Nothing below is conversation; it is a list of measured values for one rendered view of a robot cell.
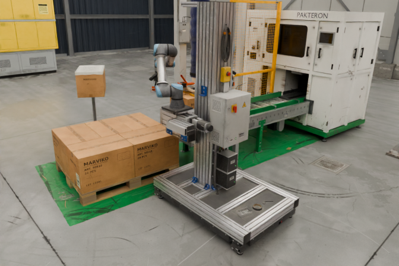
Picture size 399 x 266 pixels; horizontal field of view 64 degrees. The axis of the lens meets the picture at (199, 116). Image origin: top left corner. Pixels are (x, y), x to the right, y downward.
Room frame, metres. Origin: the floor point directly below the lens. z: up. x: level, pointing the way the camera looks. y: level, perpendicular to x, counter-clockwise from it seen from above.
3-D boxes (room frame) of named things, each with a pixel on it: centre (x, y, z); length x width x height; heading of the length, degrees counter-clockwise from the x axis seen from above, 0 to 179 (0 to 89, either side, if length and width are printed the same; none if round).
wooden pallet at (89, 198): (3.62, 1.02, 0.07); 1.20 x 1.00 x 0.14; 128
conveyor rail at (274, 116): (4.26, -0.83, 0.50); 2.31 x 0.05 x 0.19; 128
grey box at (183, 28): (4.98, 0.27, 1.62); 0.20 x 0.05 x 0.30; 128
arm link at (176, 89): (3.06, 0.23, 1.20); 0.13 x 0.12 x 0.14; 102
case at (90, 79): (5.13, 1.76, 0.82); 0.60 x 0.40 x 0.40; 13
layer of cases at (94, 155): (3.62, 1.02, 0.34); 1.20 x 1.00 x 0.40; 128
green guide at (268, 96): (4.95, -0.74, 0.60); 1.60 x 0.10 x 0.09; 128
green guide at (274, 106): (4.52, -1.07, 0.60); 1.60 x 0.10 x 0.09; 128
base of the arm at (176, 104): (3.06, 0.22, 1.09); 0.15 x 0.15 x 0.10
